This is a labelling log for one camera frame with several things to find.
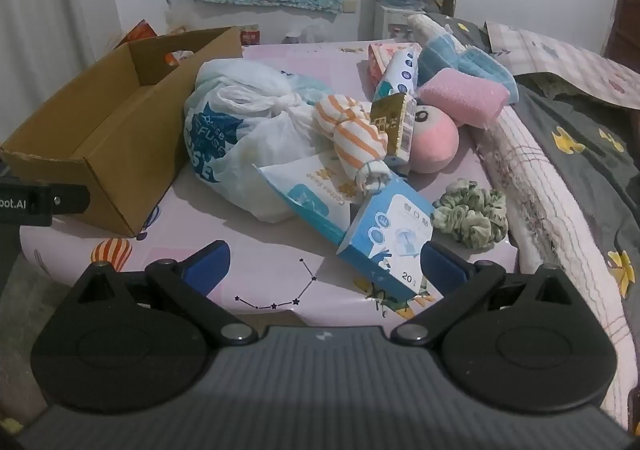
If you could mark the orange box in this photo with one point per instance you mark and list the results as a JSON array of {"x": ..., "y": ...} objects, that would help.
[{"x": 137, "y": 32}]

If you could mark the pink red tissue packet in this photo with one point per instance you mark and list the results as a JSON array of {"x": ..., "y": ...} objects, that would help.
[{"x": 382, "y": 57}]

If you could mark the white curtain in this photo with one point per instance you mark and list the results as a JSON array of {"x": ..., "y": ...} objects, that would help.
[{"x": 50, "y": 4}]

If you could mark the light blue checked towel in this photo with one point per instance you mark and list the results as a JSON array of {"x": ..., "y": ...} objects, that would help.
[{"x": 450, "y": 57}]

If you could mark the dark wooden door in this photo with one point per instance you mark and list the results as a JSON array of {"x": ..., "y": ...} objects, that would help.
[{"x": 625, "y": 4}]

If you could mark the pink sponge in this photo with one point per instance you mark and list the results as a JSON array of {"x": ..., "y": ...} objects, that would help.
[{"x": 462, "y": 97}]

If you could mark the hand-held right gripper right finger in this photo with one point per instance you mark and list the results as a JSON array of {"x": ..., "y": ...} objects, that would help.
[{"x": 440, "y": 262}]

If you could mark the red white packet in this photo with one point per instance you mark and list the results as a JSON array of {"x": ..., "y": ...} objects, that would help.
[{"x": 250, "y": 35}]

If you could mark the white pink quilt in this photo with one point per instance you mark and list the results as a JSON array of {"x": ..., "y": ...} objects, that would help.
[{"x": 550, "y": 230}]

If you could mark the green scrunchie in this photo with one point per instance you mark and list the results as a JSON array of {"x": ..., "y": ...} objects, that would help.
[{"x": 470, "y": 215}]

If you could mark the blue white bandage box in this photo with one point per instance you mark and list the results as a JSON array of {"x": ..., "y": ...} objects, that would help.
[{"x": 385, "y": 235}]

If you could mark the brown cardboard box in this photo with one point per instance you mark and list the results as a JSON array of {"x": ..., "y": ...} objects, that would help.
[{"x": 115, "y": 139}]

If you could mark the crumpled clear plastic bag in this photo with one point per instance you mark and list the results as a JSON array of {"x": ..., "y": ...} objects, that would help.
[{"x": 307, "y": 34}]

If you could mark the orange striped white towel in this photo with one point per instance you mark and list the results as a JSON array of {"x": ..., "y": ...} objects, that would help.
[{"x": 350, "y": 134}]

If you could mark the pink plush toy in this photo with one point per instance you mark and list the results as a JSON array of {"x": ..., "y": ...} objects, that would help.
[{"x": 434, "y": 142}]

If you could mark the white gold-print tissue pack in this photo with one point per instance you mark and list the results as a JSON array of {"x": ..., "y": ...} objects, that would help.
[{"x": 305, "y": 190}]

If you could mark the pink printed tablecloth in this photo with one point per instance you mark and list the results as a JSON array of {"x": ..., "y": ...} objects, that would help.
[{"x": 280, "y": 270}]

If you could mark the cream rolled towel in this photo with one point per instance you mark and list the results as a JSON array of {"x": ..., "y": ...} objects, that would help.
[{"x": 430, "y": 27}]

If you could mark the small gold brown box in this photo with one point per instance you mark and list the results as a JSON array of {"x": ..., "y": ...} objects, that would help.
[{"x": 392, "y": 124}]

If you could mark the white teal tissue pack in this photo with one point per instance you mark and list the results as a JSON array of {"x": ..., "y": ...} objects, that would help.
[{"x": 400, "y": 74}]

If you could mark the pink plaid bedsheet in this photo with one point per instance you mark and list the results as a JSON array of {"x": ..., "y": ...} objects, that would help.
[{"x": 560, "y": 59}]

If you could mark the white water dispenser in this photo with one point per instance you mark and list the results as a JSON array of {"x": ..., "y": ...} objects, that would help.
[{"x": 390, "y": 22}]

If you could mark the grey blanket yellow flowers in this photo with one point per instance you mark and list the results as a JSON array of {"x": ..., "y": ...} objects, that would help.
[{"x": 575, "y": 169}]

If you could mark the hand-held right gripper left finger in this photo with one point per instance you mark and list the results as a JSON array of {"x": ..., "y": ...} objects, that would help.
[{"x": 205, "y": 262}]

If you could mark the white plastic bag blue print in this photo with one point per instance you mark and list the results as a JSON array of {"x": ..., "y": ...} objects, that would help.
[{"x": 225, "y": 129}]

